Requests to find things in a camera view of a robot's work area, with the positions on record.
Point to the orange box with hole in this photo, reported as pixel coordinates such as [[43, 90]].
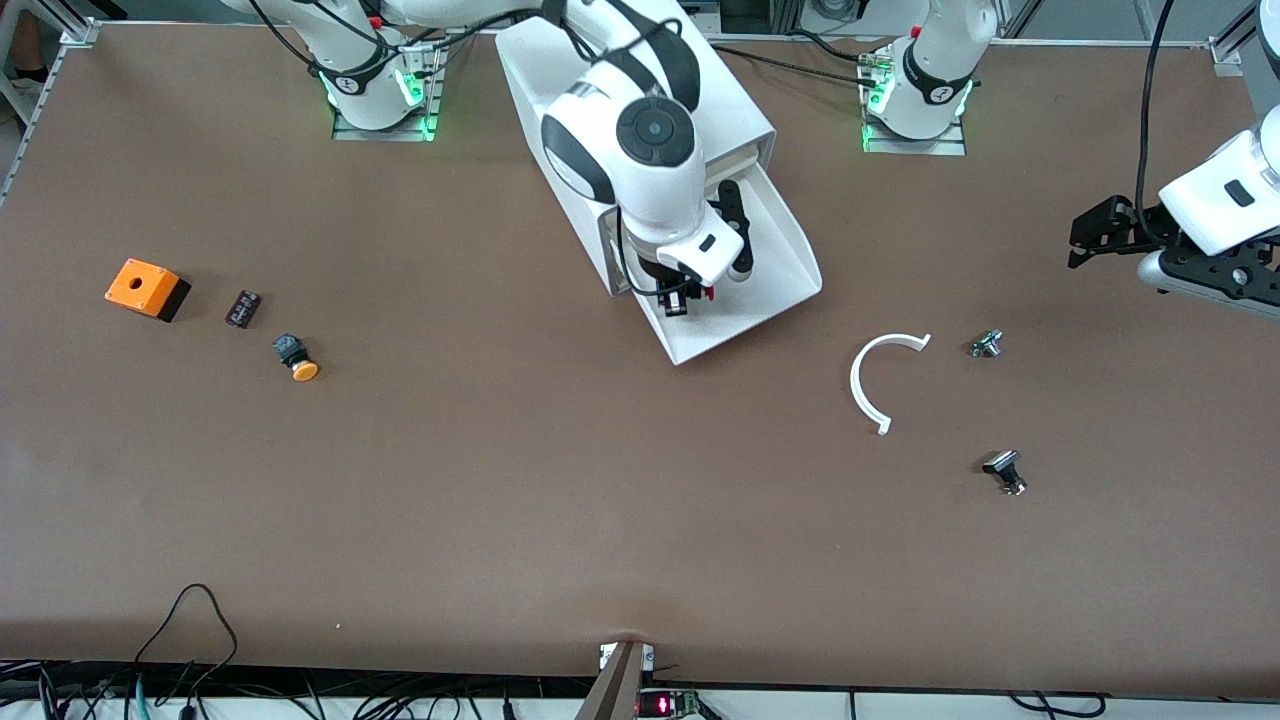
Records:
[[140, 285]]

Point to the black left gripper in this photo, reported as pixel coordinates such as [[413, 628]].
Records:
[[1128, 227]]

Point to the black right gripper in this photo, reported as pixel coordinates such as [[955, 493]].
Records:
[[668, 281]]

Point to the small metal push button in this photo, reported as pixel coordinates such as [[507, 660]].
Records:
[[987, 344]]

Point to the yellow mushroom push button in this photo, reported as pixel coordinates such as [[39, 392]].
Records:
[[305, 371]]

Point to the white drawer cabinet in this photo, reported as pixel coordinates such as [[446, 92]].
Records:
[[740, 115]]

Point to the metal camera post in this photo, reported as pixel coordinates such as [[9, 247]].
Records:
[[615, 690]]

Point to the aluminium arm base plate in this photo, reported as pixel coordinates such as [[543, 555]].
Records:
[[940, 147], [345, 133]]

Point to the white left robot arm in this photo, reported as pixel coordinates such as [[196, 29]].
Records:
[[1215, 215]]

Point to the white plastic drawer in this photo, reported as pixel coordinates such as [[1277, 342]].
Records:
[[745, 160], [780, 270]]

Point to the aluminium corner bracket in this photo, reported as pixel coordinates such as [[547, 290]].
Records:
[[1225, 55], [80, 33]]

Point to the device with red display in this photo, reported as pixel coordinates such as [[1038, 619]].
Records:
[[665, 706]]

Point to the person leg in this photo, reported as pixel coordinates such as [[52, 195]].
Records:
[[30, 45]]

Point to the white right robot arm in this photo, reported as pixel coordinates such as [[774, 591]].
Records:
[[650, 200]]

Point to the aluminium table edge rail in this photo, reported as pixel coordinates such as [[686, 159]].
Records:
[[35, 115]]

